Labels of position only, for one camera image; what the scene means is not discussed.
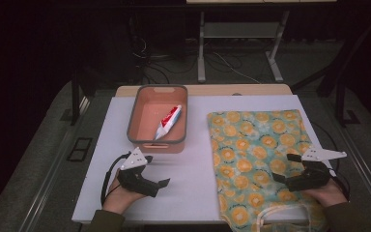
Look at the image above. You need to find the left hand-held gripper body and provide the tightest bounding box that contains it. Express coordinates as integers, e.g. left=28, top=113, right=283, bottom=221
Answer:
left=117, top=147, right=160, bottom=198

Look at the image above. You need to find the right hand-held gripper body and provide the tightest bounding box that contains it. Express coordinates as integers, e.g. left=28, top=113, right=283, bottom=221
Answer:
left=284, top=147, right=348, bottom=193

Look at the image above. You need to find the person's right hand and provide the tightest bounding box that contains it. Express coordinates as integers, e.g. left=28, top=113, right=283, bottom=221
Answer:
left=301, top=178, right=350, bottom=208

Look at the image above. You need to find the person's left hand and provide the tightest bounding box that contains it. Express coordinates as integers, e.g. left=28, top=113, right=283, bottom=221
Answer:
left=101, top=176, right=146, bottom=216

